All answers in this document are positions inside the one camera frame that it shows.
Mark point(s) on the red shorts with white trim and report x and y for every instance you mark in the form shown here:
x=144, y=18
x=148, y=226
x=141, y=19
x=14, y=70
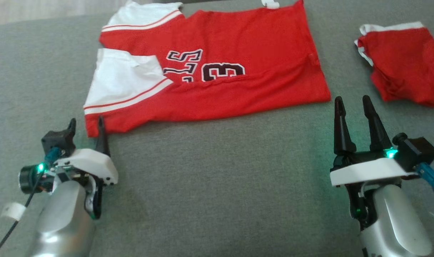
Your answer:
x=406, y=64

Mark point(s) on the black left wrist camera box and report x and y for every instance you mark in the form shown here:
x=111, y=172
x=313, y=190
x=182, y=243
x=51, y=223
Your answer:
x=58, y=141

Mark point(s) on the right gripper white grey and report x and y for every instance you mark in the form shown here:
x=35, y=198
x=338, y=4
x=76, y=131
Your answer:
x=367, y=171

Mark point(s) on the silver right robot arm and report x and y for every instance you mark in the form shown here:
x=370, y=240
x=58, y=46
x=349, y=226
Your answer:
x=395, y=221

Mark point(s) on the white tape tag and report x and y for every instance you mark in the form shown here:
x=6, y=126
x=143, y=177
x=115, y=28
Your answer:
x=13, y=210

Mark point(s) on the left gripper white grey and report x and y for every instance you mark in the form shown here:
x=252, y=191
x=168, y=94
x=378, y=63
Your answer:
x=92, y=164

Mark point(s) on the red jersey with white sleeves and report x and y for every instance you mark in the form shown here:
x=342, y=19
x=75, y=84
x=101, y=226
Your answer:
x=256, y=71

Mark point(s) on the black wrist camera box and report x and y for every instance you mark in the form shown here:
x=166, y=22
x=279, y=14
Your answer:
x=58, y=141
x=417, y=151

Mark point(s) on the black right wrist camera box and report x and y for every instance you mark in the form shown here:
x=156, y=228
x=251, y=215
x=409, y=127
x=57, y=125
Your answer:
x=417, y=151

